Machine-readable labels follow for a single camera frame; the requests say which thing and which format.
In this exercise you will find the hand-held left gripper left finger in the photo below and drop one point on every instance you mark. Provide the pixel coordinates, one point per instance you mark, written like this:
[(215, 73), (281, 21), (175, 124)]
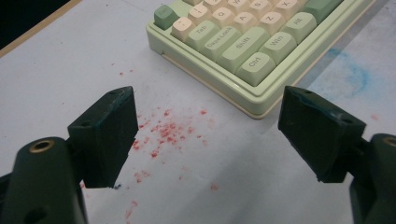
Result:
[(102, 137)]

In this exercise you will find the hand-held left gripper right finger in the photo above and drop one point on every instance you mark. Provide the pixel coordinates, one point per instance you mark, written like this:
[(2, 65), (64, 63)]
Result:
[(317, 137)]

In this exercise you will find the green and cream keyboard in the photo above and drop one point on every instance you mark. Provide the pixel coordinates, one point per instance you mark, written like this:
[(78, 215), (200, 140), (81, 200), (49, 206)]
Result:
[(243, 49)]

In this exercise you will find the white table cover board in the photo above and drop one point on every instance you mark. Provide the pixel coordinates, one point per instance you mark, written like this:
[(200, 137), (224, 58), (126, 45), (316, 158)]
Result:
[(62, 68)]

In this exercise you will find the wooden table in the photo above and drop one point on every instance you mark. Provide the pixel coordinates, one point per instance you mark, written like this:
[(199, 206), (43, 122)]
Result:
[(37, 28)]

